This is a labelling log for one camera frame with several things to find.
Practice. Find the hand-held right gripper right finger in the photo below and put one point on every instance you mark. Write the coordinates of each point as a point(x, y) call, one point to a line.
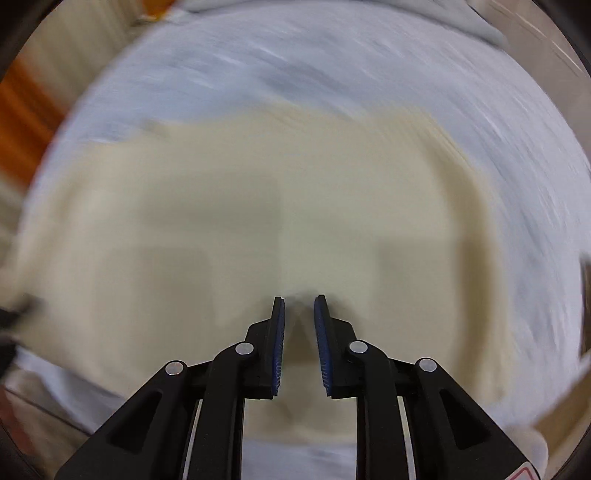
point(322, 350)

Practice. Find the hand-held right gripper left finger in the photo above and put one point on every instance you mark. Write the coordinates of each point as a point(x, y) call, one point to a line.
point(278, 350)

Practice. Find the cream knit cardigan red buttons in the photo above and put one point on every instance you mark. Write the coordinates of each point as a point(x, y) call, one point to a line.
point(277, 207)

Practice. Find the orange curtain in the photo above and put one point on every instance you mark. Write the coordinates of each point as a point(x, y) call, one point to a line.
point(27, 97)

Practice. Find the cream curtain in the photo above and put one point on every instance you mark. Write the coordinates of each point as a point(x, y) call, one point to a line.
point(87, 55)

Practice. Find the bed with butterfly print sheet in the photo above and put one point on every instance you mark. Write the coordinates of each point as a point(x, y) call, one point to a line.
point(323, 60)

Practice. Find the grey duvet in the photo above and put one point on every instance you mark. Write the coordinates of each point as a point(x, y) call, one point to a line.
point(415, 14)

